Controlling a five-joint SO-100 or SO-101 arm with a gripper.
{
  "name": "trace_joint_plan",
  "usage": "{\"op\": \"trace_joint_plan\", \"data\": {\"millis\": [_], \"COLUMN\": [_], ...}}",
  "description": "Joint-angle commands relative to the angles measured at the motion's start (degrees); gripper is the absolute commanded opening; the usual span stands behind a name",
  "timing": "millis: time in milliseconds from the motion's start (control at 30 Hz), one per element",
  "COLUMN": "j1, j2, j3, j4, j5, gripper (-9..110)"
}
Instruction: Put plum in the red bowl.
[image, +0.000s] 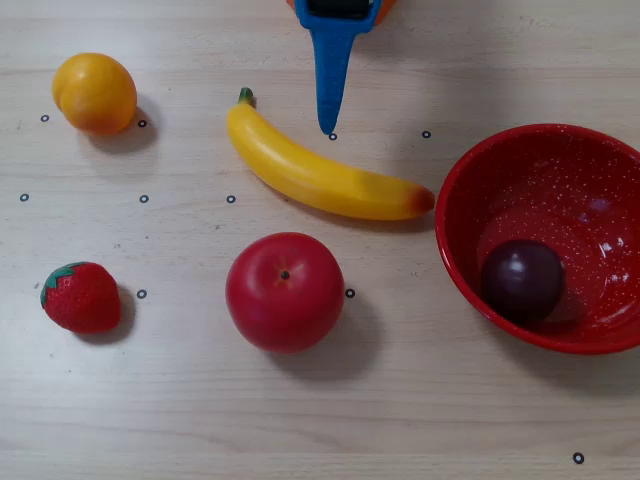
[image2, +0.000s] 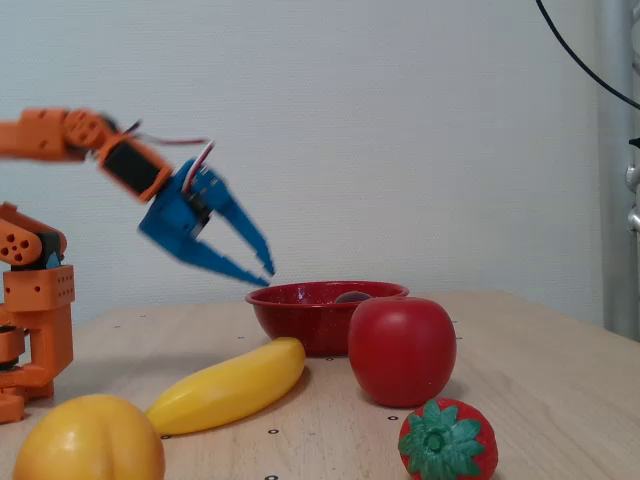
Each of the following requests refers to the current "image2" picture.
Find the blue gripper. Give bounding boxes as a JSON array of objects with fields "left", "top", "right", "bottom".
[{"left": 138, "top": 158, "right": 277, "bottom": 288}]

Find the red speckled bowl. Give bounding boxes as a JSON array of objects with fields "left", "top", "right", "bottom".
[{"left": 244, "top": 280, "right": 410, "bottom": 357}]

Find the yellow banana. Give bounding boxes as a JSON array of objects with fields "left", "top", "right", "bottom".
[{"left": 145, "top": 336, "right": 307, "bottom": 436}]

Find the red apple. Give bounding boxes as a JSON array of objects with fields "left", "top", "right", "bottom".
[{"left": 347, "top": 296, "right": 458, "bottom": 408}]

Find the yellow orange peach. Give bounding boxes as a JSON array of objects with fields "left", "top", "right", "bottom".
[{"left": 13, "top": 394, "right": 166, "bottom": 480}]

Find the red strawberry with green leaves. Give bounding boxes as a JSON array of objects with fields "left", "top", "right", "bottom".
[{"left": 398, "top": 397, "right": 499, "bottom": 480}]

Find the white red black servo cable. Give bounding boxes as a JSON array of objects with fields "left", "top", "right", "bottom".
[{"left": 121, "top": 119, "right": 216, "bottom": 194}]

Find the grey metal post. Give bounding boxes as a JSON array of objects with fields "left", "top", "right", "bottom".
[{"left": 597, "top": 0, "right": 640, "bottom": 344}]

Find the thin black cable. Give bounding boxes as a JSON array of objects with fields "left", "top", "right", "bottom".
[{"left": 535, "top": 0, "right": 640, "bottom": 111}]

